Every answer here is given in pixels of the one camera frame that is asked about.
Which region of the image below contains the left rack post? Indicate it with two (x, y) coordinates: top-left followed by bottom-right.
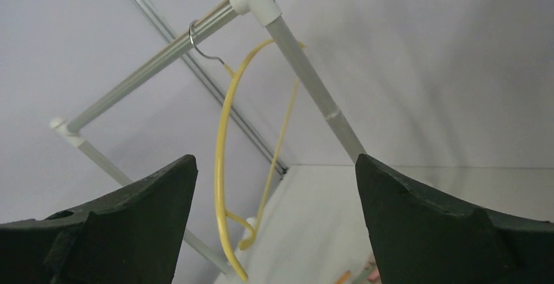
(49, 117), (233, 275)

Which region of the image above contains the silver hanging rod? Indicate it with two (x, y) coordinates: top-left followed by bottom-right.
(66, 0), (238, 133)

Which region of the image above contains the orange wire hanger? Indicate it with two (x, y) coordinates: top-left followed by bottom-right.
(334, 270), (351, 284)

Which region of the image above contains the right rack post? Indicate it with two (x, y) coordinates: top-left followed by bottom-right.
(229, 0), (366, 162)

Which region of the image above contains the rack post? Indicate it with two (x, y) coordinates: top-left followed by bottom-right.
(49, 117), (233, 275)
(229, 0), (366, 162)

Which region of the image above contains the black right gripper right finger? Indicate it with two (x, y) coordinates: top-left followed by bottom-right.
(355, 154), (553, 283)

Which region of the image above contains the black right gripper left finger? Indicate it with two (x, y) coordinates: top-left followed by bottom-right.
(1, 155), (198, 283)

